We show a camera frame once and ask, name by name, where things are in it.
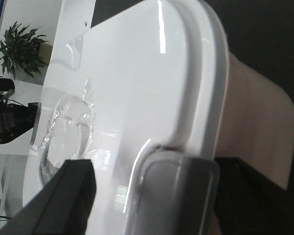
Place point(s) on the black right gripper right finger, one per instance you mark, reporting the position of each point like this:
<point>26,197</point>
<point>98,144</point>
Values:
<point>248,203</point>

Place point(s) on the green potted plant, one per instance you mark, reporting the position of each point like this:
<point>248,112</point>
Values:
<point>20,48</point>

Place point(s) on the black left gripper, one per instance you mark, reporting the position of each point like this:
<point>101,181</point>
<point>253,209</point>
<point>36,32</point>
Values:
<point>15,118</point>

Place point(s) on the white lidded storage bin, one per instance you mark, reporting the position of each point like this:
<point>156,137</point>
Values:
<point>152,96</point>

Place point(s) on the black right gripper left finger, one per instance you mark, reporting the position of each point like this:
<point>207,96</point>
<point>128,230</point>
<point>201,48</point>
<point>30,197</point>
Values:
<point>62,207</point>

